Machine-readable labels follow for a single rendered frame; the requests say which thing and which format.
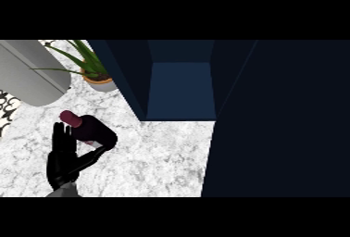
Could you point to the dark blue cabinet door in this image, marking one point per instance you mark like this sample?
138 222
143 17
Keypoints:
282 123

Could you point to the black and white patterned tile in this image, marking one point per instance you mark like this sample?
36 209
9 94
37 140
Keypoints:
8 111

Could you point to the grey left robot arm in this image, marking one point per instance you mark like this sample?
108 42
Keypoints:
64 192

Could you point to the green potted plant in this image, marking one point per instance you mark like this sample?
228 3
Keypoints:
93 69

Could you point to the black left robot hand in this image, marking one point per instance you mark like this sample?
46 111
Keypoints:
61 160

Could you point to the dark red wine bottle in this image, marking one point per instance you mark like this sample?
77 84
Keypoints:
90 129

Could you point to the dark blue cabinet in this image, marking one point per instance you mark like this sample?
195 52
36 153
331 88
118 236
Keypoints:
177 89

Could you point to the grey rounded appliance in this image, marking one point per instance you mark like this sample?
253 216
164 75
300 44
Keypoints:
30 74

